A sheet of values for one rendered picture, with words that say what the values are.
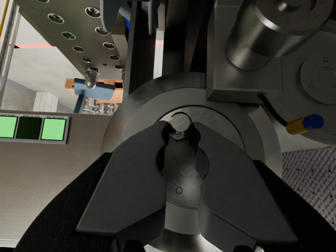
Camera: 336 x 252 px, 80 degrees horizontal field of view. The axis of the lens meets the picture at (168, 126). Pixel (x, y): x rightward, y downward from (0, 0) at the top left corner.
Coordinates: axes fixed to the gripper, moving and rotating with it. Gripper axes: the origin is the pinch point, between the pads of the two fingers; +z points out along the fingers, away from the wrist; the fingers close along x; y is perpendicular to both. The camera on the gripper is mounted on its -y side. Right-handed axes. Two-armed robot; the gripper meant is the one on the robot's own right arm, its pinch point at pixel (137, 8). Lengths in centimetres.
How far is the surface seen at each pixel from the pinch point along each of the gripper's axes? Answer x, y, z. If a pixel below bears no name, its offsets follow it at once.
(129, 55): 0.0, 7.0, -2.0
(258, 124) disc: 11.5, 13.3, -3.0
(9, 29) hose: -55, -28, 45
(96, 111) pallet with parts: -130, -75, 342
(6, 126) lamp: -35.6, 9.5, 29.3
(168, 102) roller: 3.9, 11.8, -3.5
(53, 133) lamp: -23.8, 10.7, 29.3
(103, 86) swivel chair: -68, -64, 187
